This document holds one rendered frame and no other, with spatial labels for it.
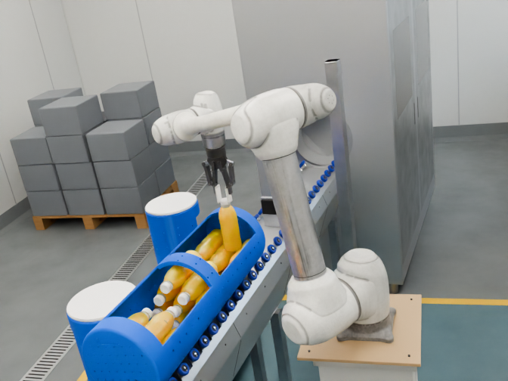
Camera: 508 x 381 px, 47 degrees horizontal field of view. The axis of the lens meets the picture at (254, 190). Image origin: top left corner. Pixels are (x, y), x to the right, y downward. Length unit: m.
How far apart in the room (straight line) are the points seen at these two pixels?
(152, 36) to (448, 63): 3.30
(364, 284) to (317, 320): 0.21
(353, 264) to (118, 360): 0.78
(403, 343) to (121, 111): 4.17
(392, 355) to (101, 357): 0.90
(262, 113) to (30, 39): 5.58
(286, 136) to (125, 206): 3.98
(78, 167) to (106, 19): 2.37
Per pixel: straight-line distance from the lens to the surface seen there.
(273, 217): 2.93
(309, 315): 1.74
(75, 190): 5.71
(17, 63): 6.79
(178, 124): 2.07
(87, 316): 2.36
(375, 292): 1.89
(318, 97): 1.69
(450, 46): 6.54
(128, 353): 1.88
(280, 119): 1.62
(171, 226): 3.08
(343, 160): 2.84
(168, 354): 1.90
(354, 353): 1.94
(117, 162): 5.37
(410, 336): 2.00
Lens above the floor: 2.22
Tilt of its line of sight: 22 degrees down
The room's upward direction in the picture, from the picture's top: 9 degrees counter-clockwise
